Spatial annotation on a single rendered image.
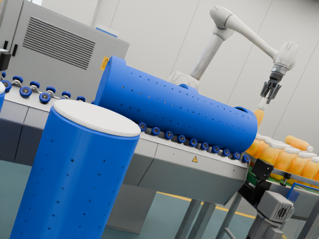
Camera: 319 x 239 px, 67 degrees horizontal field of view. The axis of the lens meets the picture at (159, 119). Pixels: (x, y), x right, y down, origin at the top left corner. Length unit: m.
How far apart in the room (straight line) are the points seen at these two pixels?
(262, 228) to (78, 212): 1.05
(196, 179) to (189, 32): 3.10
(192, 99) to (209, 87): 3.07
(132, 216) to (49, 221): 1.32
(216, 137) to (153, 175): 0.39
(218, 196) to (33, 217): 1.07
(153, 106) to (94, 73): 1.66
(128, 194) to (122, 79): 1.08
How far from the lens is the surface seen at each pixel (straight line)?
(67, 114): 0.68
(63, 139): 0.69
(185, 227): 1.80
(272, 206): 1.47
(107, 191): 0.75
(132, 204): 1.99
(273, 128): 5.05
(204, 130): 1.27
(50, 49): 2.78
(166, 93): 1.15
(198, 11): 4.26
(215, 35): 2.06
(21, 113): 1.14
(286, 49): 1.74
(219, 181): 1.47
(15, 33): 2.88
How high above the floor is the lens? 1.21
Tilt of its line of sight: 9 degrees down
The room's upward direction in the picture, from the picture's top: 22 degrees clockwise
